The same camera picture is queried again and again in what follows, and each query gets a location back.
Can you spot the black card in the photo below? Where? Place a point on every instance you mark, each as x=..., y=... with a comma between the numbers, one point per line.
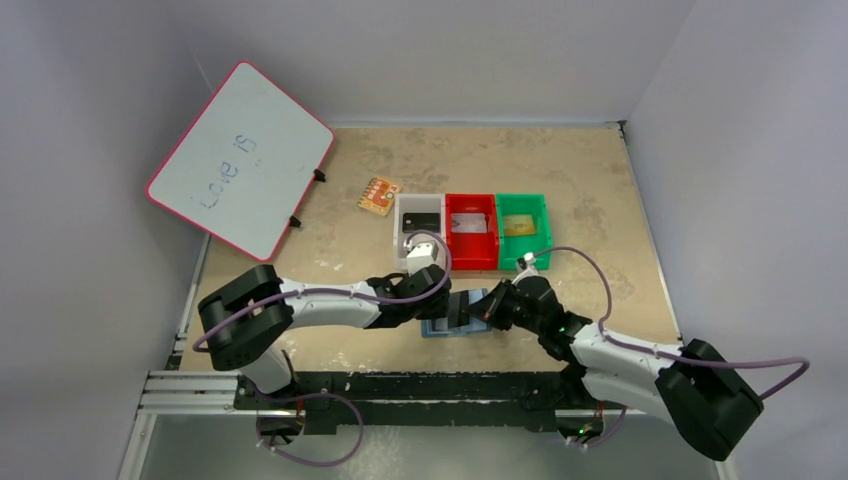
x=413, y=221

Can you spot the orange spiral notebook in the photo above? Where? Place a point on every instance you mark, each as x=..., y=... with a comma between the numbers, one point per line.
x=379, y=196

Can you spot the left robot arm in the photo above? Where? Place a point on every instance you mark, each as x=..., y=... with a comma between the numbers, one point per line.
x=242, y=320

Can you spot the white patterned card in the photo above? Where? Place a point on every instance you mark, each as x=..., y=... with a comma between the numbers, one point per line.
x=469, y=223

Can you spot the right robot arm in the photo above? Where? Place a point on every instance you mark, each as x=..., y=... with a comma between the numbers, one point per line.
x=711, y=408

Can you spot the pink-framed whiteboard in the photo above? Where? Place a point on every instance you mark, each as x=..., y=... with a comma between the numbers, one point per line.
x=243, y=167

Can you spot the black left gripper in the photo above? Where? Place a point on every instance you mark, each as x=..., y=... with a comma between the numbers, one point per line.
x=438, y=310

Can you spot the white plastic bin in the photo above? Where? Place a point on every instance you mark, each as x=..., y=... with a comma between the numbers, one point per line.
x=410, y=202

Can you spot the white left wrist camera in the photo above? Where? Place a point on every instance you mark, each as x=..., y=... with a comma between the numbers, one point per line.
x=421, y=256

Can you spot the blue card holder wallet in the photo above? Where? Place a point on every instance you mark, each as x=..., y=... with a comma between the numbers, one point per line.
x=436, y=328

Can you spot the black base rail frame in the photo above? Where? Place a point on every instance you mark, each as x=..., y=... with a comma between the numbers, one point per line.
x=321, y=402

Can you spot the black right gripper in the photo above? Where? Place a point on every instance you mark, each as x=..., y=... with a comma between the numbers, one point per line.
x=495, y=307

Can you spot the gold card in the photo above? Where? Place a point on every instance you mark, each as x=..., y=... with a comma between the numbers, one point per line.
x=515, y=225

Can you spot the red plastic bin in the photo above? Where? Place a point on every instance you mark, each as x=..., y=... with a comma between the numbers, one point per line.
x=473, y=251

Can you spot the green plastic bin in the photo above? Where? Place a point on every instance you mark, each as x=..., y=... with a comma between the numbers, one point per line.
x=512, y=248

